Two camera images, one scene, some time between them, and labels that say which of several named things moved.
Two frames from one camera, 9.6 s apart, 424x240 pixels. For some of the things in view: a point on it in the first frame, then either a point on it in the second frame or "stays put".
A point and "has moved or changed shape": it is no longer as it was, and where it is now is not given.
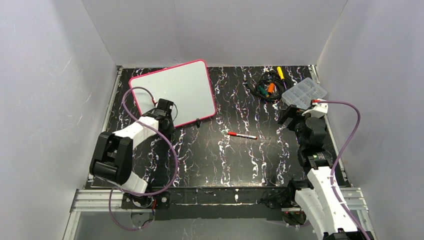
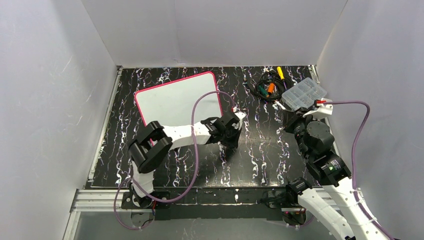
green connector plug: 263,90 stays put
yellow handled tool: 280,73 stays put
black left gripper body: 165,108 -> 230,137
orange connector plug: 271,88 stays put
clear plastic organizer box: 302,94 stays put
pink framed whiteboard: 188,86 has moved or changed shape
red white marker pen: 245,136 -> 280,104
